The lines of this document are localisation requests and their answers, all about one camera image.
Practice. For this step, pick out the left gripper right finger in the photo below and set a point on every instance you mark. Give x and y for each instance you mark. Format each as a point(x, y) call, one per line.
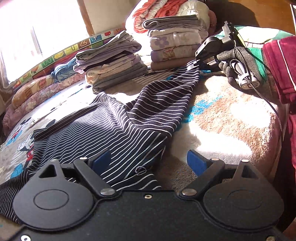
point(237, 196)

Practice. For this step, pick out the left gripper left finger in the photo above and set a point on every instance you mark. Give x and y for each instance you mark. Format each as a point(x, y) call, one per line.
point(60, 196)

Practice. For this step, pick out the black white striped garment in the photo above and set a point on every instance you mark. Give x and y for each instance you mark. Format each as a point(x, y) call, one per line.
point(136, 134)

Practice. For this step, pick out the maroon sleeved right forearm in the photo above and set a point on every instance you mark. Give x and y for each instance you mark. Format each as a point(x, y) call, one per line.
point(280, 57)

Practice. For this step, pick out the right gloved hand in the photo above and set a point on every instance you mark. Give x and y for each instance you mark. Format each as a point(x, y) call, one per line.
point(244, 67)

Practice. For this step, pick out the floral folded blanket stack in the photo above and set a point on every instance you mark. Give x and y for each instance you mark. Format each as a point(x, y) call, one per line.
point(174, 39)

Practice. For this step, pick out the orange white rolled quilt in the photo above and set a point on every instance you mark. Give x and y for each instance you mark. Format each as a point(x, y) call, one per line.
point(145, 10)

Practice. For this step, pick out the grey folded laundry stack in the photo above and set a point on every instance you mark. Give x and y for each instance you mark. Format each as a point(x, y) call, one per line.
point(113, 63)

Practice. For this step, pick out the purple floral folded quilt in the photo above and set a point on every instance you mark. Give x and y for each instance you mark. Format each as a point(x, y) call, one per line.
point(14, 115)

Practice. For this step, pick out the yellow patterned pillow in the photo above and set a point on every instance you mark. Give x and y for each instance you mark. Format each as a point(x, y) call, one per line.
point(31, 88)

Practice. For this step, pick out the blue folded quilt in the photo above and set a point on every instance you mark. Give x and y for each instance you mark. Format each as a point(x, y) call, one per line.
point(63, 71)

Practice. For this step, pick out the colourful alphabet foam mat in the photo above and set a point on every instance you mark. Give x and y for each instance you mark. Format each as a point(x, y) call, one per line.
point(48, 65)

